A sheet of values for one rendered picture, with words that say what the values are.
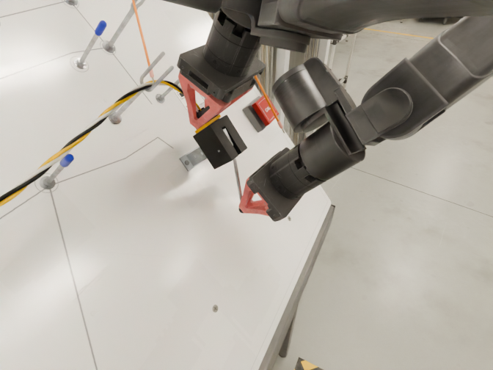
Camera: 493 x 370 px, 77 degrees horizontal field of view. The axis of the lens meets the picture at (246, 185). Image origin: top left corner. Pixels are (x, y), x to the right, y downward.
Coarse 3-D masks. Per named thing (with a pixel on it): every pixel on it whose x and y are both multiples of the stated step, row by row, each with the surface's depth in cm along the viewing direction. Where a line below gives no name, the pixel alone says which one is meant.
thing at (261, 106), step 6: (258, 102) 59; (264, 102) 60; (270, 102) 62; (258, 108) 59; (264, 108) 60; (270, 108) 61; (258, 114) 59; (264, 114) 59; (270, 114) 61; (276, 114) 62; (264, 120) 60; (270, 120) 60
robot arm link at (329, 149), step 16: (320, 112) 33; (336, 112) 34; (304, 128) 35; (320, 128) 34; (336, 128) 32; (352, 128) 33; (304, 144) 35; (320, 144) 33; (336, 144) 32; (352, 144) 33; (304, 160) 35; (320, 160) 34; (336, 160) 33; (352, 160) 32; (320, 176) 35
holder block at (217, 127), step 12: (216, 120) 42; (228, 120) 43; (204, 132) 42; (216, 132) 41; (228, 132) 43; (204, 144) 43; (216, 144) 41; (228, 144) 42; (240, 144) 43; (216, 156) 43; (228, 156) 41
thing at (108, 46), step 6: (144, 0) 37; (132, 6) 37; (138, 6) 38; (132, 12) 38; (126, 18) 39; (120, 24) 40; (126, 24) 40; (120, 30) 41; (114, 36) 42; (108, 42) 43; (114, 42) 43; (108, 48) 43; (114, 48) 44
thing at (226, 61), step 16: (224, 16) 31; (224, 32) 31; (208, 48) 34; (224, 48) 32; (240, 48) 32; (256, 48) 33; (192, 64) 33; (208, 64) 34; (224, 64) 34; (240, 64) 34; (256, 64) 39; (208, 80) 33; (224, 80) 34; (240, 80) 35
